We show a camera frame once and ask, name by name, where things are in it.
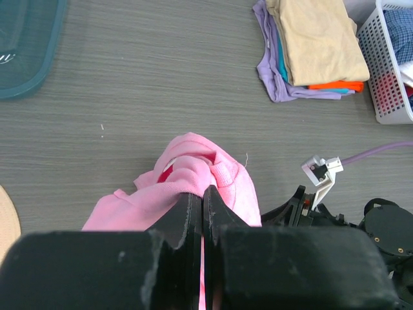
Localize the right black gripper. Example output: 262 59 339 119
261 185 412 309

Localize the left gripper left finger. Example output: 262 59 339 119
1 194 202 309

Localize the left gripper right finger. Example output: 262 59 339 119
203 187 398 309

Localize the pink t shirt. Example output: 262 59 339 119
83 133 261 309

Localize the white plastic basket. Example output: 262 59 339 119
357 1 412 125

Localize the orange folded t shirt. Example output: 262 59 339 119
307 81 364 92

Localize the white cloth in basket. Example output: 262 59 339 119
399 61 413 88

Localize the beige crumpled cloth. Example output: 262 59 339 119
0 187 21 262

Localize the beige folded t shirt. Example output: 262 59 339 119
265 1 370 86

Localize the lavender folded t shirt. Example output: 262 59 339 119
252 1 343 103

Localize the blue checked shirt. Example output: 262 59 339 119
383 8 412 65

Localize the teal folded t shirt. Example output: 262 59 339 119
277 37 354 94

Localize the teal plastic bin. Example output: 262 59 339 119
1 0 68 101

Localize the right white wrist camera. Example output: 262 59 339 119
301 156 343 211

